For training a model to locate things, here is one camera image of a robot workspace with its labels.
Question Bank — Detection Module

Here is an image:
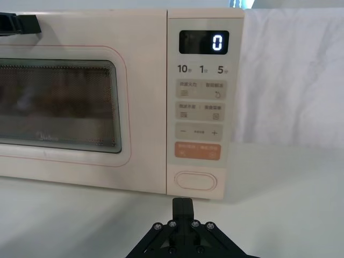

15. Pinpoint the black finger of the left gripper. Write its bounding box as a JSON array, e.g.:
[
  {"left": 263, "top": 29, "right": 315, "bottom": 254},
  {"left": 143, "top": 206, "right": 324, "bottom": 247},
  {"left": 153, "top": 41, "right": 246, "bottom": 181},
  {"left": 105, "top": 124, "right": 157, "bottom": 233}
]
[{"left": 0, "top": 12, "right": 42, "bottom": 36}]

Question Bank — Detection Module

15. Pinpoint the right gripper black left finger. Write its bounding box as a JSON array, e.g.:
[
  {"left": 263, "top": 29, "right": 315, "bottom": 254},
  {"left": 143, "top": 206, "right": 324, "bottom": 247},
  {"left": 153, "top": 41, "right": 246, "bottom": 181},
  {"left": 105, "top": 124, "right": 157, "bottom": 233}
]
[{"left": 125, "top": 198, "right": 184, "bottom": 258}]

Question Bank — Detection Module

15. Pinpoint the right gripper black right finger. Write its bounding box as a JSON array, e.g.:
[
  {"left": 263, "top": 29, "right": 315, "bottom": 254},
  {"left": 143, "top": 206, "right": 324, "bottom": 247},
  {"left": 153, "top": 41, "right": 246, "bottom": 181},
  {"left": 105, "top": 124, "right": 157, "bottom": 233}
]
[{"left": 183, "top": 198, "right": 252, "bottom": 258}]

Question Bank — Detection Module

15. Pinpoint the microwave control panel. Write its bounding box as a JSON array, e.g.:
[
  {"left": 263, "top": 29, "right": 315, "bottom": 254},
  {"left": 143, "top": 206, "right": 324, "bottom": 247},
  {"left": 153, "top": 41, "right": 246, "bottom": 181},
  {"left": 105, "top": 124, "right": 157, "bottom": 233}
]
[{"left": 166, "top": 9, "right": 246, "bottom": 201}]

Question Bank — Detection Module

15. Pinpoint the white table cloth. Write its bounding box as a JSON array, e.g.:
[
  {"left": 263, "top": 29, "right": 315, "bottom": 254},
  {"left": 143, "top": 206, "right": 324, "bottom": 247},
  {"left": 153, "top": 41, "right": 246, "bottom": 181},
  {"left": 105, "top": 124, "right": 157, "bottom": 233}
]
[{"left": 0, "top": 142, "right": 344, "bottom": 258}]

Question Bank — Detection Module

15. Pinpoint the cream microwave oven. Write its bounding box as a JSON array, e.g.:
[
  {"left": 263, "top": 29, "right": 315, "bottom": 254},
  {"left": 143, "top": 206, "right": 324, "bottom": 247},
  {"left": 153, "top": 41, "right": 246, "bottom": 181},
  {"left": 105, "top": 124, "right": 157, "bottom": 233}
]
[{"left": 0, "top": 8, "right": 246, "bottom": 201}]

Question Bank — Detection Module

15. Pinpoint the white curtain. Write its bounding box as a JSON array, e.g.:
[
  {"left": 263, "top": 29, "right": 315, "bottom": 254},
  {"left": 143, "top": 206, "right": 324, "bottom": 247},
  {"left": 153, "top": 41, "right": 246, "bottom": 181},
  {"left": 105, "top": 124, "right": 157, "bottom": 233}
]
[{"left": 231, "top": 7, "right": 344, "bottom": 147}]

